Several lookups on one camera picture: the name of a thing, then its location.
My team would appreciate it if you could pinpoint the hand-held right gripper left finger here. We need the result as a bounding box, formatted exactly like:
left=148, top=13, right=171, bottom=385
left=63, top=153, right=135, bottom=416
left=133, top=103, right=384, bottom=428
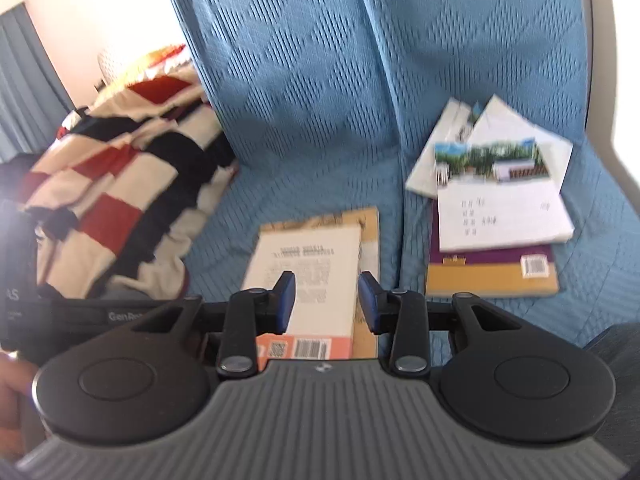
left=130, top=271, right=297, bottom=380

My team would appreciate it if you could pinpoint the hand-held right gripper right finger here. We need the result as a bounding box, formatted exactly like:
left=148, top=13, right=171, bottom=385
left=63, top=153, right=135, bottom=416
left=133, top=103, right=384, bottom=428
left=359, top=272, right=531, bottom=380

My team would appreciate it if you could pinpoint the white book with orange edge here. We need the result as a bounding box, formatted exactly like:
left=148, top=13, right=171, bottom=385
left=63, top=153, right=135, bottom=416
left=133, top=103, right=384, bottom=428
left=240, top=222, right=362, bottom=361

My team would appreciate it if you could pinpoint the tan painting cover book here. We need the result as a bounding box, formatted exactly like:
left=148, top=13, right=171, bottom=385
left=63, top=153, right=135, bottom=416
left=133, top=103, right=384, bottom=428
left=260, top=206, right=381, bottom=361

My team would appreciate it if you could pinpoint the photo cover notebook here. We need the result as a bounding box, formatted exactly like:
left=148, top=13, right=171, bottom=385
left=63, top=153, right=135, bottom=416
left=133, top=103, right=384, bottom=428
left=434, top=139, right=575, bottom=254

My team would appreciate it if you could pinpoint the white cover notebook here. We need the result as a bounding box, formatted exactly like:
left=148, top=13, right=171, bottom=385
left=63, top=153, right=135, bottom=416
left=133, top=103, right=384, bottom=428
left=467, top=94, right=575, bottom=181

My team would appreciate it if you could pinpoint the person's left hand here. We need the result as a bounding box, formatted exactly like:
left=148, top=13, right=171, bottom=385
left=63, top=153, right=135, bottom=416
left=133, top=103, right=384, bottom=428
left=0, top=355, right=41, bottom=441

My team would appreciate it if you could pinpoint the purple and yellow book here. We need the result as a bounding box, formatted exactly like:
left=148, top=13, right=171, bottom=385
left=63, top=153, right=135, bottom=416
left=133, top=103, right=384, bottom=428
left=425, top=205, right=560, bottom=298

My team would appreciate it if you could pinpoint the red black cream striped blanket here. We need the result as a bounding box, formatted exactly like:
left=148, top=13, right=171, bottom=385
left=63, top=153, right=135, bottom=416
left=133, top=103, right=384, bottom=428
left=25, top=72, right=238, bottom=301

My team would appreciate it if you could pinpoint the blue grey curtain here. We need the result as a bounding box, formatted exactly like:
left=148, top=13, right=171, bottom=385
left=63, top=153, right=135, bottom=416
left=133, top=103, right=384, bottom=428
left=0, top=2, right=76, bottom=163

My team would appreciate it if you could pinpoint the blue textured sofa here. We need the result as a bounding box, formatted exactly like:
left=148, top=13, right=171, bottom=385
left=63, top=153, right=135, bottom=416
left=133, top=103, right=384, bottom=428
left=164, top=0, right=640, bottom=361

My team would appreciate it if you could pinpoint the dark blue cloth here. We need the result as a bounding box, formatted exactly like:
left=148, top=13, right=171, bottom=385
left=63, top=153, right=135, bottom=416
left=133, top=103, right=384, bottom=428
left=582, top=325, right=640, bottom=466

